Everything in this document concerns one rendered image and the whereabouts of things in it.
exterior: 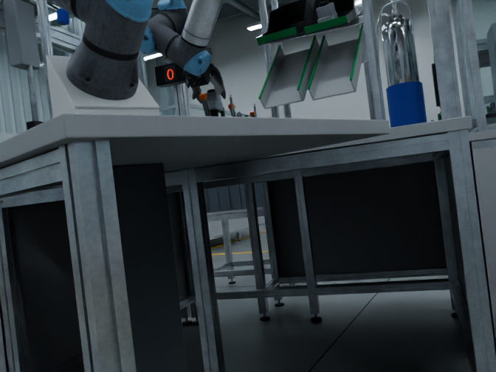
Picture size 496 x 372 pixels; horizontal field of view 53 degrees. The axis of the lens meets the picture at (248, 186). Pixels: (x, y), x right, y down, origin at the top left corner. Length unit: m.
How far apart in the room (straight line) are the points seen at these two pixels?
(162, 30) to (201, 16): 0.14
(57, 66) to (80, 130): 0.57
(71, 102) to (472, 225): 0.94
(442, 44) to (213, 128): 2.06
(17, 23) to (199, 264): 1.53
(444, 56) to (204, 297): 1.74
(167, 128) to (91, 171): 0.12
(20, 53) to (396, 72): 1.67
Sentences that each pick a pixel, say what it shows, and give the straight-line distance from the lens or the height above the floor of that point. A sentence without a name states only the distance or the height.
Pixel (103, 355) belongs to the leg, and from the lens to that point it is 0.64.
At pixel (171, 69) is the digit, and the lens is 1.87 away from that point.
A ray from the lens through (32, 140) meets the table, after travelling 0.68.
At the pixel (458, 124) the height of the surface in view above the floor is 0.84.
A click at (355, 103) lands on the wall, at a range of 12.39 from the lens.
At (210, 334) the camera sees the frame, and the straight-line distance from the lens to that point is 1.48.
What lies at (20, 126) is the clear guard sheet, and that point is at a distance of 2.90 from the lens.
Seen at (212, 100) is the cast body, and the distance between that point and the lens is 1.66.
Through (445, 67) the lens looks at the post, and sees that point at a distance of 2.65.
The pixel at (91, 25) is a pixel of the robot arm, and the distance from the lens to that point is 1.07.
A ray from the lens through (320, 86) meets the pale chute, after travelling 1.53.
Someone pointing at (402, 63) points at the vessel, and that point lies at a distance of 2.31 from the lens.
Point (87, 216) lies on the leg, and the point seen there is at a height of 0.74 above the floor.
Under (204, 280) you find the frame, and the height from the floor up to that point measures 0.51.
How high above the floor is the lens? 0.75
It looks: 1 degrees up
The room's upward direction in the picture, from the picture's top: 7 degrees counter-clockwise
